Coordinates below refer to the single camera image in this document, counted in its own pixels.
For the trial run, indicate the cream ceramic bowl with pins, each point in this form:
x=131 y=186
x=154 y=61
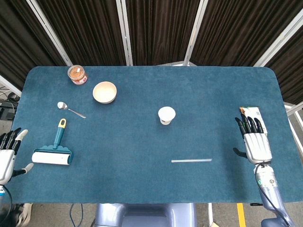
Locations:
x=104 y=92

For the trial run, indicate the blue table cloth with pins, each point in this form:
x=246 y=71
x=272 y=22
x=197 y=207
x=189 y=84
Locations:
x=142 y=142

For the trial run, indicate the transparent plastic straw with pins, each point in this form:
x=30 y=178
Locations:
x=191 y=160

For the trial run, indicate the white paper cup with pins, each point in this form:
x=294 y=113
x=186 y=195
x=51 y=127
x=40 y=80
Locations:
x=166 y=115

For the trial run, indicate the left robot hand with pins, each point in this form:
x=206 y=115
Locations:
x=6 y=158

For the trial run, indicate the blue-grey robot torso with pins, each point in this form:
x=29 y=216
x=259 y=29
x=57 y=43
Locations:
x=146 y=215

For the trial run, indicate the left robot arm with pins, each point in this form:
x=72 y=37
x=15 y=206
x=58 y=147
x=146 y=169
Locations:
x=1 y=192

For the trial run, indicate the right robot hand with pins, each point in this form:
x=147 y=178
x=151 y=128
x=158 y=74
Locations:
x=257 y=146

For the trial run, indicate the metal spoon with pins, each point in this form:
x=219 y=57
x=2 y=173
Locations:
x=68 y=109

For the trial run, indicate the clear jar with orange label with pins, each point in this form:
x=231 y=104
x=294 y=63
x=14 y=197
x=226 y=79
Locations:
x=77 y=75

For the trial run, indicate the dark curtain partition screen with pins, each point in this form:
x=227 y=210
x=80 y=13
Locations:
x=151 y=30

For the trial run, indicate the green snack packet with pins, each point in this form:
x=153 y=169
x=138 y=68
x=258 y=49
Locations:
x=254 y=110

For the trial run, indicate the black device on floor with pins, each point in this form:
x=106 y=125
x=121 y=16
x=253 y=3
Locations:
x=6 y=111

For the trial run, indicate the teal lint roller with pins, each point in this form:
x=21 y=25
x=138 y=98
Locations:
x=54 y=151

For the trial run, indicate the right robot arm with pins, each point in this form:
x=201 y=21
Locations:
x=270 y=189

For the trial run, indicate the white table leg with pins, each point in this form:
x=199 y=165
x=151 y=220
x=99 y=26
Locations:
x=210 y=214

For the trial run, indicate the yellow floor tape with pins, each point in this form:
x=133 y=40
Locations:
x=241 y=214

